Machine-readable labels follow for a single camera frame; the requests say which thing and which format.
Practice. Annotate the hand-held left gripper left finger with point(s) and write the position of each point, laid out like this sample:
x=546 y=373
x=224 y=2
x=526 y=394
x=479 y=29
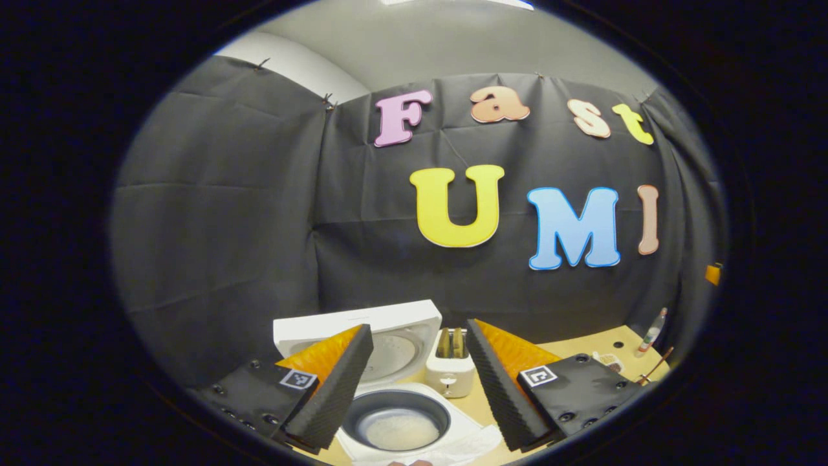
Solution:
x=336 y=395

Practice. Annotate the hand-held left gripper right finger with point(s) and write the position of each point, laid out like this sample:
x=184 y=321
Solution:
x=501 y=395

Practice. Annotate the white rice cooker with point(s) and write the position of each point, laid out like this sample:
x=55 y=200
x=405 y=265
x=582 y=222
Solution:
x=401 y=353

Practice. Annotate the ceiling light panel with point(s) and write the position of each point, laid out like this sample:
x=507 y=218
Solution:
x=453 y=3

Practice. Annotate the toasted bread slice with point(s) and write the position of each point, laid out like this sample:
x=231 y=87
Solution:
x=458 y=343
x=444 y=343

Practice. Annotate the white toaster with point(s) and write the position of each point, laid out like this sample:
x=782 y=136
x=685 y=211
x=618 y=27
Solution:
x=449 y=375

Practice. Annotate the clear plastic water bottle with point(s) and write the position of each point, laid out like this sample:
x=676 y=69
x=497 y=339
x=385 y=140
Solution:
x=652 y=333

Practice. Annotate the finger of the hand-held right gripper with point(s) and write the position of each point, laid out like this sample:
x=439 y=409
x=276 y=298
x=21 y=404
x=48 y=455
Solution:
x=713 y=274

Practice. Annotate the white divided grain dish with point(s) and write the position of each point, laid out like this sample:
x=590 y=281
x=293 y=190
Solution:
x=608 y=361

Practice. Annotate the black backdrop cloth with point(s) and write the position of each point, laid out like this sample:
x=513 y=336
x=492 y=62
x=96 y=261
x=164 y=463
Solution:
x=226 y=226

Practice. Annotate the dark wooden spoon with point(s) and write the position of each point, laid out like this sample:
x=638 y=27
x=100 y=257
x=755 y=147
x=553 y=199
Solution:
x=656 y=366

